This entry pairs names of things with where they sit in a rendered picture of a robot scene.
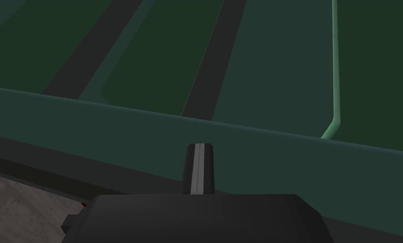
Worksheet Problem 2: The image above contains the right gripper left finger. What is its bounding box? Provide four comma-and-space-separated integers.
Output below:
182, 143, 200, 196

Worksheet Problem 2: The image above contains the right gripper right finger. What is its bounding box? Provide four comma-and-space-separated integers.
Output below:
199, 143, 216, 196

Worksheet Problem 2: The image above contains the green cupboard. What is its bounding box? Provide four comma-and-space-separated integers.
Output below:
0, 0, 403, 239

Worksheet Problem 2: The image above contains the green cupboard door with handle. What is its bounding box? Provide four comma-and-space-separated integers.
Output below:
212, 0, 403, 154

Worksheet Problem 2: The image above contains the pale green bar handle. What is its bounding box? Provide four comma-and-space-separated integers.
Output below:
321, 0, 341, 140

